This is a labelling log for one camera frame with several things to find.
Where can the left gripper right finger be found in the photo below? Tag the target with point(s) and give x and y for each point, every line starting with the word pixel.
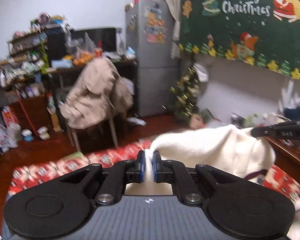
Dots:
pixel 177 175

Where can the white leg chair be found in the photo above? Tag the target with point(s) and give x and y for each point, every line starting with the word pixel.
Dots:
pixel 100 136

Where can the white knit sweater vest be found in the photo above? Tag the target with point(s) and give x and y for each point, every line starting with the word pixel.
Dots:
pixel 226 148

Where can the grey refrigerator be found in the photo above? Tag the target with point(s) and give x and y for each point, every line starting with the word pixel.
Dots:
pixel 149 33

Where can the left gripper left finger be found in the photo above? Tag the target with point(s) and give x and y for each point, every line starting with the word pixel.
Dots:
pixel 114 180

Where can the cluttered dark desk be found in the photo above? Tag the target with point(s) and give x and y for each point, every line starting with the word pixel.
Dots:
pixel 60 46

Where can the navy fluffy garment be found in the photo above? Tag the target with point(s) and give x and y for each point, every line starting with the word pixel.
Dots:
pixel 292 114

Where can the dark wooden side table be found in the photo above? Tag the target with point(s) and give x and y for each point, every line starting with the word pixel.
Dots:
pixel 287 158

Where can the green christmas wall banner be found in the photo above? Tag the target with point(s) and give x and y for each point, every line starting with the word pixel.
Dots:
pixel 264 33

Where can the small christmas tree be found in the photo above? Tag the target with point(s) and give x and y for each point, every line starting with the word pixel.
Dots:
pixel 185 94

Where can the beige jacket on chair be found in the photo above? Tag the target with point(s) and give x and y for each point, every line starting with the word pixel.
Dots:
pixel 98 93

